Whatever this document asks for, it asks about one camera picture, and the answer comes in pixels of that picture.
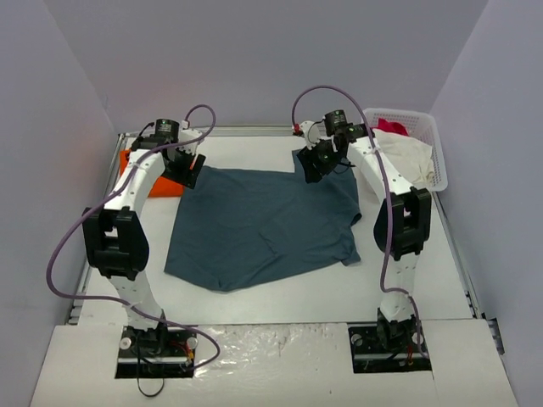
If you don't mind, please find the blue-grey t-shirt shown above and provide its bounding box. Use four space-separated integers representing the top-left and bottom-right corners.
164 157 362 293

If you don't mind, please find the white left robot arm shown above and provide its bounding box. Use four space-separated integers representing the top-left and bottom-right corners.
82 119 205 354

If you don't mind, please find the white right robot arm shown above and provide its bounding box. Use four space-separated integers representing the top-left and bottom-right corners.
292 109 432 350

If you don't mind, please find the folded orange t-shirt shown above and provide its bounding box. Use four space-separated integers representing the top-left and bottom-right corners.
119 149 184 198

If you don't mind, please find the red t-shirt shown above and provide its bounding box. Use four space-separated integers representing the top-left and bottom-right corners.
372 118 409 137

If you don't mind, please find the cream white t-shirt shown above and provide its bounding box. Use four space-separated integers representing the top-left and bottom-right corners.
373 130 435 188

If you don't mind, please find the white plastic laundry basket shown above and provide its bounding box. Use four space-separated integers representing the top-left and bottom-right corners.
364 108 448 192

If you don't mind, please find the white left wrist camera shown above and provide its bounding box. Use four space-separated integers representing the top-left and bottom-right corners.
177 120 203 155

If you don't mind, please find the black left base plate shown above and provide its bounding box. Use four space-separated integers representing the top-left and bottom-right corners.
115 325 198 379

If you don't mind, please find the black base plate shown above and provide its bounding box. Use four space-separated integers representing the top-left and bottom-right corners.
348 323 432 374
115 325 198 379

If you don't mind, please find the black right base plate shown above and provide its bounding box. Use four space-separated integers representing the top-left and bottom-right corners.
348 323 432 374

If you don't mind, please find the thin black cable loop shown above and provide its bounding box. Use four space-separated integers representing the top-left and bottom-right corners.
135 364 165 399

